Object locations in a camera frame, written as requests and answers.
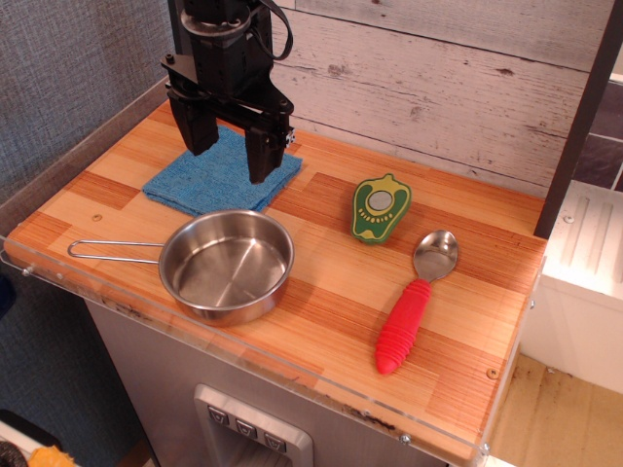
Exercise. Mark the blue folded cloth napkin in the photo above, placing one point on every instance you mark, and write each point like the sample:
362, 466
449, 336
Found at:
218, 179

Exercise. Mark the black vertical robot column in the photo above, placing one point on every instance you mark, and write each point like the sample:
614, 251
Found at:
181, 39

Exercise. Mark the silver dispenser button panel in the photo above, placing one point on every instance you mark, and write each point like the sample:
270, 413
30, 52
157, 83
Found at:
237, 434

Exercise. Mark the green toy pepper half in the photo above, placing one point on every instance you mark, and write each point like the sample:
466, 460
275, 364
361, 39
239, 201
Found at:
378, 206

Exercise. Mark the dark vertical frame post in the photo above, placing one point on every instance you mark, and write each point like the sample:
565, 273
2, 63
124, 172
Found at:
587, 109

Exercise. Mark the yellow object at corner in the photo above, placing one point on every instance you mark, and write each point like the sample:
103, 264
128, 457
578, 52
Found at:
50, 457

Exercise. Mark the red handled metal spoon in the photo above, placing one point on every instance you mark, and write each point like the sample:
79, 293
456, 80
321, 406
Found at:
434, 258

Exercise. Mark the small stainless steel pot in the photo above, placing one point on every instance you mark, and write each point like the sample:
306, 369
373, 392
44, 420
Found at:
226, 267

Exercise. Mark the white toy sink unit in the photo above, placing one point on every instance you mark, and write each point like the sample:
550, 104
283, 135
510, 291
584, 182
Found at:
574, 323

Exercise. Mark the clear acrylic table guard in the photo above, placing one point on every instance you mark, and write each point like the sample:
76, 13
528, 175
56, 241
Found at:
319, 341

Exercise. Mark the grey toy fridge cabinet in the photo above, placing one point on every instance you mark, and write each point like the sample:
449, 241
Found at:
160, 374

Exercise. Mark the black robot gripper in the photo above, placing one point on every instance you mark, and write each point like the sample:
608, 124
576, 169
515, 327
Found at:
228, 77

